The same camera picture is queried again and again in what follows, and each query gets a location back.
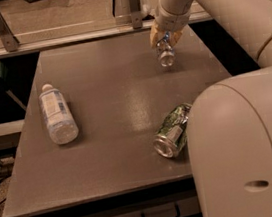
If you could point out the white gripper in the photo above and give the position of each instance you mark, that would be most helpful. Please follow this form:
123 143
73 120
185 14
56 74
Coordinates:
174 19

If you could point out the blue silver redbull can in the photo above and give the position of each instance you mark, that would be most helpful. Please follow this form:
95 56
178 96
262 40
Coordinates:
166 54

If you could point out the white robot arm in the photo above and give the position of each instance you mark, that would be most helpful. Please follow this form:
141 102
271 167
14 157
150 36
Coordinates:
230 126

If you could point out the green crushed soda can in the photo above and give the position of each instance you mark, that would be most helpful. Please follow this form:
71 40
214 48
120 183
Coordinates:
171 136

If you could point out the clear plastic water bottle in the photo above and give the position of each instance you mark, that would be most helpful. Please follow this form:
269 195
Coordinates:
58 118

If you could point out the middle metal rail bracket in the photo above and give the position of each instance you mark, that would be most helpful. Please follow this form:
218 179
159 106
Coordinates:
135 8

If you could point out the metal rail bracket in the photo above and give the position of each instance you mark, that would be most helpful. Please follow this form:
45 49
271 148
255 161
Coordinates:
135 8
10 42

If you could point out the left metal rail bracket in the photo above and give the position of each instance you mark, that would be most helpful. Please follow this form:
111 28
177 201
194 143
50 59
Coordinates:
10 42

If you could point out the horizontal metal rail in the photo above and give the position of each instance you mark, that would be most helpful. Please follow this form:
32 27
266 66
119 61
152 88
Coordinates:
28 48

